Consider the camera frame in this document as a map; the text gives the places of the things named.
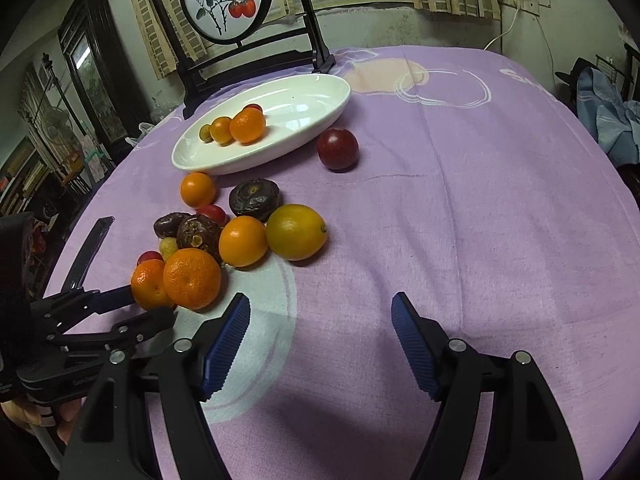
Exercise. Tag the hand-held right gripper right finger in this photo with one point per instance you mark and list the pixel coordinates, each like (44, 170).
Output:
(415, 350)

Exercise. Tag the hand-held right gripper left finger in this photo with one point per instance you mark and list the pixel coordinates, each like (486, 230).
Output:
(227, 350)

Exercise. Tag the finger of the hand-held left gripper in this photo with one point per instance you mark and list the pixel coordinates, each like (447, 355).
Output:
(112, 298)
(130, 332)

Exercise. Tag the mandarin orange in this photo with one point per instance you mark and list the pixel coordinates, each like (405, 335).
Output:
(247, 126)
(192, 278)
(149, 284)

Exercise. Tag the red cherry tomato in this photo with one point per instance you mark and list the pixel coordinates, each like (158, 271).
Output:
(254, 108)
(149, 257)
(212, 212)

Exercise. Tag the small yellow longan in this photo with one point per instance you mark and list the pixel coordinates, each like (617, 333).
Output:
(168, 246)

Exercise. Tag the small smooth orange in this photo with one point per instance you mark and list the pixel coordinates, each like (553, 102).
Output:
(198, 189)
(220, 131)
(243, 241)

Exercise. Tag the greenish yellow orange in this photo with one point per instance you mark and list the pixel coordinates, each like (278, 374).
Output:
(296, 231)

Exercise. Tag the dark red tomato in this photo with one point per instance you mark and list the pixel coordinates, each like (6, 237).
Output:
(338, 149)

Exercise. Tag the white oval plate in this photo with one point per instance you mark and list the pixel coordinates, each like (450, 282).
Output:
(300, 100)

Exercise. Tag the person's left hand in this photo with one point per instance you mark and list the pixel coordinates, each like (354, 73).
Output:
(65, 414)

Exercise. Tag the purple printed tablecloth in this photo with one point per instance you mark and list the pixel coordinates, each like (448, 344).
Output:
(450, 235)

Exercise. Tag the white plastic bag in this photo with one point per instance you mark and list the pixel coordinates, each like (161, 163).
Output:
(142, 132)

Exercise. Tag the electric fan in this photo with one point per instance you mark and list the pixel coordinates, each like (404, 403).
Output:
(57, 127)

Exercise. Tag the yellow-green kumquat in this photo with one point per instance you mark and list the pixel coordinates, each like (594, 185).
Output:
(205, 133)

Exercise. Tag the dark wooden cabinet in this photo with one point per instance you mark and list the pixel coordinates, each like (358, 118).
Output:
(95, 75)

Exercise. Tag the blue cloth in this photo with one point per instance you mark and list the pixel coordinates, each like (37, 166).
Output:
(607, 115)

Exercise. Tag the wall socket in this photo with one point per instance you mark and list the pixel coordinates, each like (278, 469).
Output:
(522, 4)

